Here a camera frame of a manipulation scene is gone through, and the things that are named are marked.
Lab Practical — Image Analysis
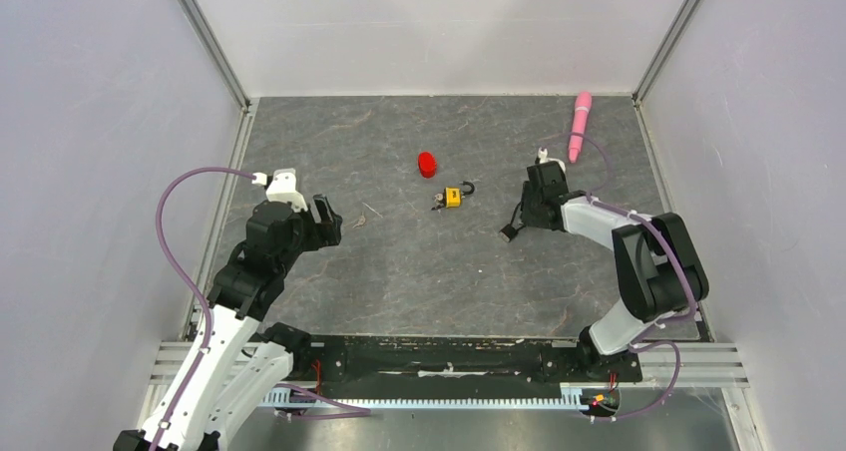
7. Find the black cable loop strap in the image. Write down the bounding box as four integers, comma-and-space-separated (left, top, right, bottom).
499, 205, 527, 244

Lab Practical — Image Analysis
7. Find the yellow black padlock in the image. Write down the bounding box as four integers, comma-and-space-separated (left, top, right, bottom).
438, 181, 476, 210

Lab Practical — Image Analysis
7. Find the pink pen-shaped stick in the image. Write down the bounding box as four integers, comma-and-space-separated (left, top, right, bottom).
568, 91, 593, 164

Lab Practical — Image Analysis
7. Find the metal key bunch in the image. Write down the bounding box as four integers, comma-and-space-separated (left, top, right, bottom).
432, 194, 446, 211

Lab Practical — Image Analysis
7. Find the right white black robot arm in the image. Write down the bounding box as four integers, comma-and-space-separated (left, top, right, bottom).
519, 162, 709, 379

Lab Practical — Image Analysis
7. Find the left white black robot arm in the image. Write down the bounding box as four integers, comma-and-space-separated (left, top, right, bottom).
113, 195, 343, 450

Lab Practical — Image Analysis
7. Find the red cylindrical cap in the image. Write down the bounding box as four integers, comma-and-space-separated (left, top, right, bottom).
417, 152, 438, 179

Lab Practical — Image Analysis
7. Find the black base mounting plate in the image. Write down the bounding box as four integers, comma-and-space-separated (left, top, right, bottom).
248, 330, 642, 400

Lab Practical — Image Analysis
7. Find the left aluminium frame rail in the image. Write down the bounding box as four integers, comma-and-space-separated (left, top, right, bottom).
164, 0, 260, 343

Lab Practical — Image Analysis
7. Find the aluminium frame rail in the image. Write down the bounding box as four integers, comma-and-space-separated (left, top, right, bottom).
632, 0, 718, 343
164, 0, 260, 343

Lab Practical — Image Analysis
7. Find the white slotted cable duct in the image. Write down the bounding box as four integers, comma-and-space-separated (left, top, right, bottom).
258, 387, 619, 413

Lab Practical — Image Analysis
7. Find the right aluminium frame rail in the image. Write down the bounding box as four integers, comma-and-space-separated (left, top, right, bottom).
632, 0, 718, 343

